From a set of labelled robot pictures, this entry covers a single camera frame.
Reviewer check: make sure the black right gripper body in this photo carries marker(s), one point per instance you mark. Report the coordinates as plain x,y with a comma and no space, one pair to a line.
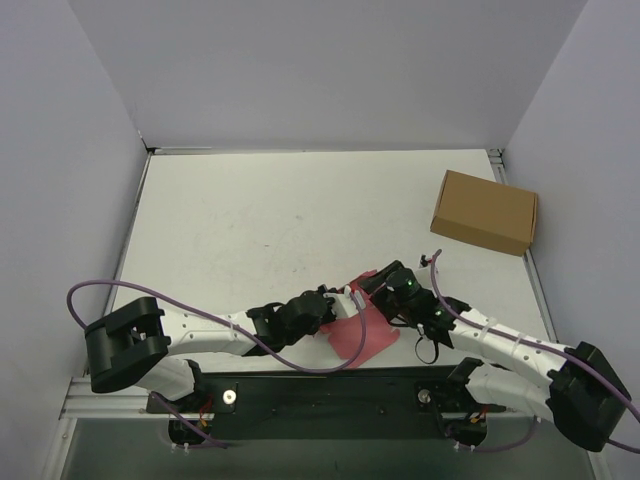
379,283

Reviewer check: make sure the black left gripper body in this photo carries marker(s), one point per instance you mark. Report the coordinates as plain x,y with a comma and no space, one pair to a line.
324,291

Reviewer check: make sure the pink paper box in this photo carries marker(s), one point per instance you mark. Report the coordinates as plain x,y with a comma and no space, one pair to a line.
344,335

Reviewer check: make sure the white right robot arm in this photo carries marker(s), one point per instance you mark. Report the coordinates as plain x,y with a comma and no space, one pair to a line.
575,388

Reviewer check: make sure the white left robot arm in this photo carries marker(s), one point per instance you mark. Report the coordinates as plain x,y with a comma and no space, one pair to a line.
141,344

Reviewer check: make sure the brown cardboard box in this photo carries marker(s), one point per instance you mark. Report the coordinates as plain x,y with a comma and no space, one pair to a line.
485,214

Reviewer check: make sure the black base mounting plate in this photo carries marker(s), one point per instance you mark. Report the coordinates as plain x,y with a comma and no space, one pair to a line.
359,404

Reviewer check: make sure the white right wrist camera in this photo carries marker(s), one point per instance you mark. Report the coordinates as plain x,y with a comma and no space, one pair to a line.
426,268

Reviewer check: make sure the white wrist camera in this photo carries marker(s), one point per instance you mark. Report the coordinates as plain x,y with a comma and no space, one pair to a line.
426,268
346,304

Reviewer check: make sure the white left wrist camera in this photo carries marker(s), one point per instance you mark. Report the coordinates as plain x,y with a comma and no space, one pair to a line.
346,304

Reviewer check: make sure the aluminium frame rail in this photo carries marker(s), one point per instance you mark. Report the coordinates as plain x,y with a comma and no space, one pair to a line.
81,402

